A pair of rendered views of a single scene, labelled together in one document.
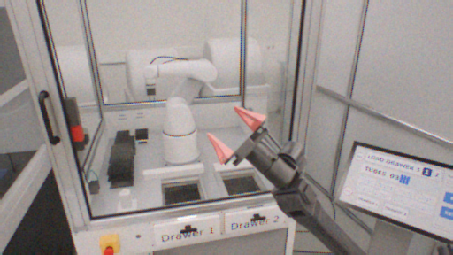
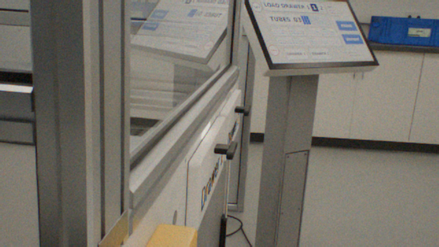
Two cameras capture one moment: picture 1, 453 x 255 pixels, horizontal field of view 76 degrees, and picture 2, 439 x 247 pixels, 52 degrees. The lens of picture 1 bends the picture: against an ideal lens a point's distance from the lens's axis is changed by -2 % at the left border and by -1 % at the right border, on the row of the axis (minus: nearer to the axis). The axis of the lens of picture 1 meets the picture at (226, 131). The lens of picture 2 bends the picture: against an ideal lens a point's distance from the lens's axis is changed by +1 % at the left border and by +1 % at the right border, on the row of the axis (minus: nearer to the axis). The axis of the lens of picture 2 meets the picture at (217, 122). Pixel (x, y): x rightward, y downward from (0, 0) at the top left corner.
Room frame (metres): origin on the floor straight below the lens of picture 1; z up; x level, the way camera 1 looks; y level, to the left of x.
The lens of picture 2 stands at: (0.71, 0.86, 1.15)
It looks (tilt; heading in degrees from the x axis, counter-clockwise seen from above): 15 degrees down; 291
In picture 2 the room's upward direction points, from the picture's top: 3 degrees clockwise
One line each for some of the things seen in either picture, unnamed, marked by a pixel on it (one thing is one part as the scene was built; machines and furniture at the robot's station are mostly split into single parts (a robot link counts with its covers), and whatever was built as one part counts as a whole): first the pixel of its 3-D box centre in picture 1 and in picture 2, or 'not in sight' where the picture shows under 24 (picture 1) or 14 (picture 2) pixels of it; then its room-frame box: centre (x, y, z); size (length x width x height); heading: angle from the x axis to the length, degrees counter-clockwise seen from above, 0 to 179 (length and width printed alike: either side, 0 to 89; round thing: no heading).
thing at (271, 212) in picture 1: (255, 219); (230, 121); (1.07, -0.14, 0.87); 0.29 x 0.02 x 0.11; 104
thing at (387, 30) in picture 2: not in sight; (410, 31); (0.66, -3.43, 1.01); 0.61 x 0.41 x 0.22; 21
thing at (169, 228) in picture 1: (188, 229); (208, 165); (0.99, 0.17, 0.87); 0.29 x 0.02 x 0.11; 104
